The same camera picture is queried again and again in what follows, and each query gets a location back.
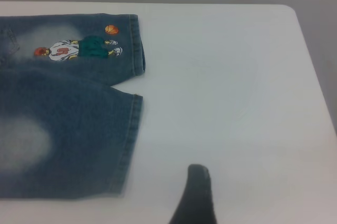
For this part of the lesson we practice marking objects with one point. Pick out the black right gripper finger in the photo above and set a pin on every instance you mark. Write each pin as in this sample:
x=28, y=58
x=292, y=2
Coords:
x=197, y=197

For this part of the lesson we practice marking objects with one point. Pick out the blue denim shorts with print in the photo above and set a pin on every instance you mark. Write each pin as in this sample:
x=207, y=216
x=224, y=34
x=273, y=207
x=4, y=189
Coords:
x=65, y=102

